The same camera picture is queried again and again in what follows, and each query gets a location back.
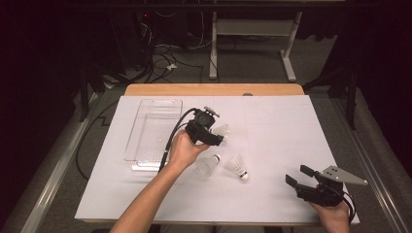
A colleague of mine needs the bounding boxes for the black floor cable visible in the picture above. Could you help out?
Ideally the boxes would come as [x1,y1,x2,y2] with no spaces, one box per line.
[75,99,120,182]

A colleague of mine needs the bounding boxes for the aluminium rail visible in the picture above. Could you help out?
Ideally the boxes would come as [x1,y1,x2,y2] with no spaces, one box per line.
[329,96,412,233]
[18,91,99,233]

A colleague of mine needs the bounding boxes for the left hand-held gripper cable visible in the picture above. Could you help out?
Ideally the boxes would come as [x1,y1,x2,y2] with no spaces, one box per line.
[157,107,199,173]

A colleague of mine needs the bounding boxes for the dark computer tower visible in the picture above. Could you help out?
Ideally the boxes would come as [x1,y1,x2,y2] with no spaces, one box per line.
[108,9,156,71]

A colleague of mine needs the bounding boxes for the right hand-held gripper cable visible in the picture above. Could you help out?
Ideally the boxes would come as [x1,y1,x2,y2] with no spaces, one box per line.
[338,190,358,224]

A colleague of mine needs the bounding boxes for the person's left hand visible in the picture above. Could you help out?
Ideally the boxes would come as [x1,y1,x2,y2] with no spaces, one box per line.
[167,129,211,173]

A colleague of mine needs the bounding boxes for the hand-held gripper cable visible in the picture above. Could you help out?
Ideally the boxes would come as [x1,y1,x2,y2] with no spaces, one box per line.
[157,107,199,173]
[338,190,358,224]

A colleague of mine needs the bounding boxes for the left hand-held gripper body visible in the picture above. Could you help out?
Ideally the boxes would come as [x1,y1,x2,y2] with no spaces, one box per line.
[184,106,221,146]

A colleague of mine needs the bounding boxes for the bundle of floor cables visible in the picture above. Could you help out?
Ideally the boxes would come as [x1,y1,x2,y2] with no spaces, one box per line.
[129,9,208,85]

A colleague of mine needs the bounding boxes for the clear plastic container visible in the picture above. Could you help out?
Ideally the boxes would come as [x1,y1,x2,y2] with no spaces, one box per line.
[122,98,185,173]

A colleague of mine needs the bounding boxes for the black metal stand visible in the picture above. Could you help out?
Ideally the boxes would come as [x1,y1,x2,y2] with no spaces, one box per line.
[304,61,361,131]
[79,61,108,123]

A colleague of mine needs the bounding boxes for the white metal desk frame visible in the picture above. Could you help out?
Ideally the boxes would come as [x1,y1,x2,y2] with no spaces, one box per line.
[208,11,304,83]

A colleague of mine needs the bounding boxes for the wooden table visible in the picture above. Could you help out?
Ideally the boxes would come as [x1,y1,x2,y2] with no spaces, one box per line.
[82,83,328,227]

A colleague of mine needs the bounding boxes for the person's right hand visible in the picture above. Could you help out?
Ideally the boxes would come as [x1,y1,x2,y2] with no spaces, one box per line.
[308,200,351,233]

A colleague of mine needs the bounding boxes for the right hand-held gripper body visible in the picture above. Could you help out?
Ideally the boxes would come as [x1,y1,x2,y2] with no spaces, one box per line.
[294,165,369,208]

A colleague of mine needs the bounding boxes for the white shuttlecock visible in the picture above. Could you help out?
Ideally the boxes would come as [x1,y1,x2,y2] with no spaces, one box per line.
[225,154,251,182]
[193,153,223,178]
[211,123,231,140]

